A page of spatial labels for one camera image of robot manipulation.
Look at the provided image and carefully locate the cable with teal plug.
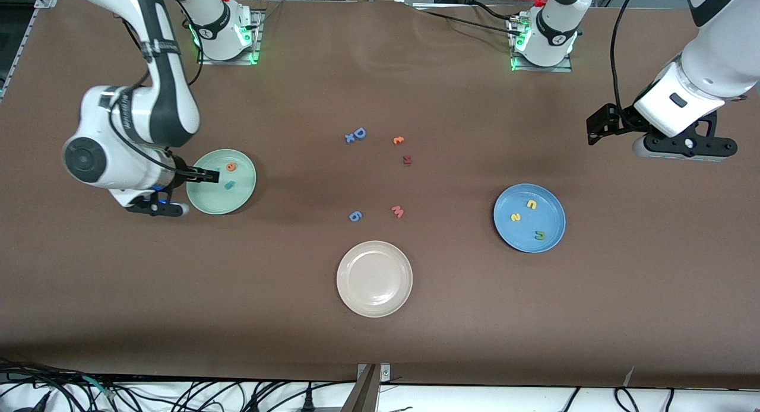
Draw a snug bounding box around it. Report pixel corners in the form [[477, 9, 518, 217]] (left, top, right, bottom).
[[80, 373, 116, 401]]

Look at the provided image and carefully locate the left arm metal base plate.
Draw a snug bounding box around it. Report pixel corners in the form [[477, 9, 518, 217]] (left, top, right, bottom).
[[509, 15, 574, 73]]

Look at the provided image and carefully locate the silver table edge bracket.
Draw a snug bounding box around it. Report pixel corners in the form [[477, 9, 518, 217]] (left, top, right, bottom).
[[357, 363, 392, 384]]

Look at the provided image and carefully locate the blue plate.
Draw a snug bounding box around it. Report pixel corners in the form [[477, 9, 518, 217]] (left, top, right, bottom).
[[493, 183, 566, 253]]

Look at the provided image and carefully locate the black cable on table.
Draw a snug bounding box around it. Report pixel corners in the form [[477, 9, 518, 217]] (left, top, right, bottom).
[[413, 8, 516, 31], [468, 1, 518, 21]]

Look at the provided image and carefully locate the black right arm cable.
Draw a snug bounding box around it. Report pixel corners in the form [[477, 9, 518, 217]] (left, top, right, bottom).
[[107, 17, 205, 175]]

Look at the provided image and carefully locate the beige plate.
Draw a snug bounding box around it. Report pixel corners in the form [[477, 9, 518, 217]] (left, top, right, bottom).
[[336, 240, 414, 318]]

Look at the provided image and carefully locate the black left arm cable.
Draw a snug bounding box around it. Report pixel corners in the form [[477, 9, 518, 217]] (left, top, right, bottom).
[[610, 0, 642, 113]]

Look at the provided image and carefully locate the black looped floor cable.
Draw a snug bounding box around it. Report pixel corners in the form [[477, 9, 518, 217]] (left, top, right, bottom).
[[613, 386, 641, 412]]

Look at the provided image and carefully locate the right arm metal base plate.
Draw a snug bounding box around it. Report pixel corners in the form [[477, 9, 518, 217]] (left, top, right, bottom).
[[197, 9, 262, 65]]

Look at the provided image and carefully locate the dark support beam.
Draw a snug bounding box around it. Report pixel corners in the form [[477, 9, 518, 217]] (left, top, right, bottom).
[[341, 366, 381, 412]]

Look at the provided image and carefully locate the pale green plate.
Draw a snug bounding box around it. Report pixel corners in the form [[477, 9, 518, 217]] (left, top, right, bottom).
[[186, 149, 257, 215]]

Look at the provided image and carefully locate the black floor cable bundle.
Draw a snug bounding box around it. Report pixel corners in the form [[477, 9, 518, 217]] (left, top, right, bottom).
[[0, 357, 357, 412]]

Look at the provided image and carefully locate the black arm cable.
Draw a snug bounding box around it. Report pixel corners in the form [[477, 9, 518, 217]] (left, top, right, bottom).
[[107, 17, 205, 175], [610, 0, 642, 113]]

